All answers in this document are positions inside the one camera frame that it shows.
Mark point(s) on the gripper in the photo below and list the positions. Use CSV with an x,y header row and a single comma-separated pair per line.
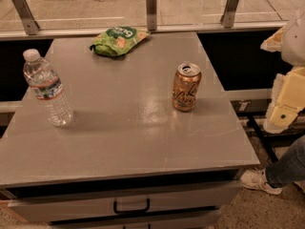
x,y
294,42

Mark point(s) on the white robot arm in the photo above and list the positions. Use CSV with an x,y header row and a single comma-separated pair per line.
x,y
290,41

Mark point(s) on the orange soda can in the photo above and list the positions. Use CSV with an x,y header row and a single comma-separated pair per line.
x,y
185,86

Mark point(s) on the blue jeans leg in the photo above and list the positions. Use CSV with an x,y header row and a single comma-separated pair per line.
x,y
289,168

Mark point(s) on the white sneaker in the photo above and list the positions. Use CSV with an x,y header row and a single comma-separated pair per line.
x,y
256,180

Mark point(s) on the lower grey drawer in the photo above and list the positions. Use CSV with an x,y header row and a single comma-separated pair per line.
x,y
182,220

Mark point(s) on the green chip bag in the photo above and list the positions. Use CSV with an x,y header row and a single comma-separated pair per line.
x,y
117,41

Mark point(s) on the clear plastic water bottle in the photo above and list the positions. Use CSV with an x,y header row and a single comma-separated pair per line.
x,y
47,87

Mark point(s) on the grey cabinet drawer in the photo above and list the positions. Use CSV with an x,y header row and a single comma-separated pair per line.
x,y
99,204

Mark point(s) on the right metal rail bracket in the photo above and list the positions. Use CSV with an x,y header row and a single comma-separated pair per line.
x,y
228,16

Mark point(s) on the metal rail bracket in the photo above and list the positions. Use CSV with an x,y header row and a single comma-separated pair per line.
x,y
31,27
151,9
228,16

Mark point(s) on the middle metal rail bracket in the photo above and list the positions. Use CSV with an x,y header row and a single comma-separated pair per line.
x,y
151,9

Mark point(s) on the black drawer handle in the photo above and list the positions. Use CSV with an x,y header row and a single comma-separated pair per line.
x,y
132,207

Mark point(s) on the left metal rail bracket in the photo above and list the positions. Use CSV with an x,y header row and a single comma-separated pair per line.
x,y
31,27

